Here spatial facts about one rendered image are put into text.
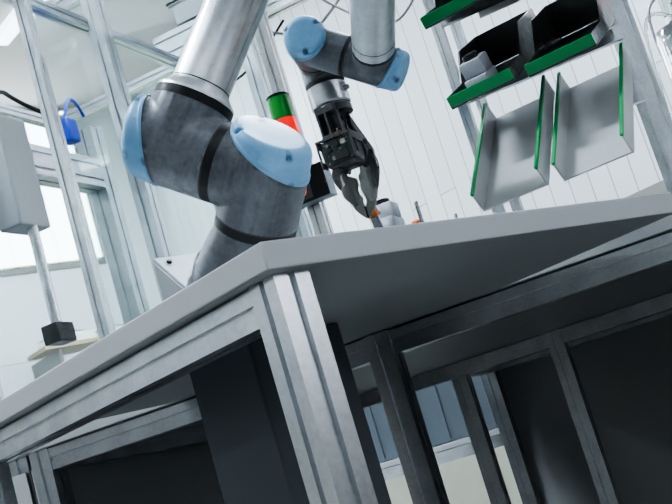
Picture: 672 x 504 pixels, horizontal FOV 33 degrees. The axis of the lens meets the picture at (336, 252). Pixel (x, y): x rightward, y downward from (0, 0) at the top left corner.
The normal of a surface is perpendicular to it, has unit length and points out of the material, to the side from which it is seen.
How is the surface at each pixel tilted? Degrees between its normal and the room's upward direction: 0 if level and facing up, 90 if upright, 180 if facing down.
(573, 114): 45
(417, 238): 90
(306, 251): 90
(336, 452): 90
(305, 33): 90
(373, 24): 161
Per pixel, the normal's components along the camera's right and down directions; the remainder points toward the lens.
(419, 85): -0.76, 0.11
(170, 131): -0.13, -0.22
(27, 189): 0.87, -0.33
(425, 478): -0.40, -0.06
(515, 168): -0.58, -0.66
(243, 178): -0.35, 0.25
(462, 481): 0.59, -0.32
